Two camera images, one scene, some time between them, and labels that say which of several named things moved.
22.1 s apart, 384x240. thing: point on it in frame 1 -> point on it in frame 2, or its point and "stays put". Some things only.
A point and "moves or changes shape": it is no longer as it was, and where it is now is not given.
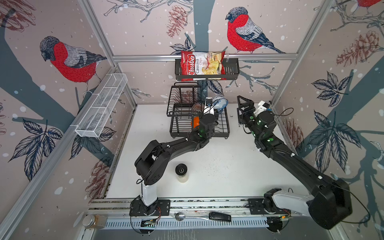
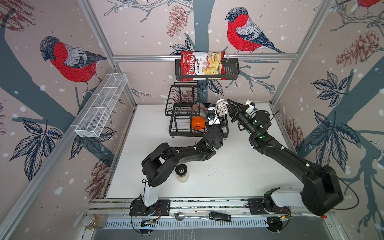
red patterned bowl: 198,106 stays put
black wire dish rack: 185,108 stays put
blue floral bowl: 220,104 moves or changes shape
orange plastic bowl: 196,121 stays put
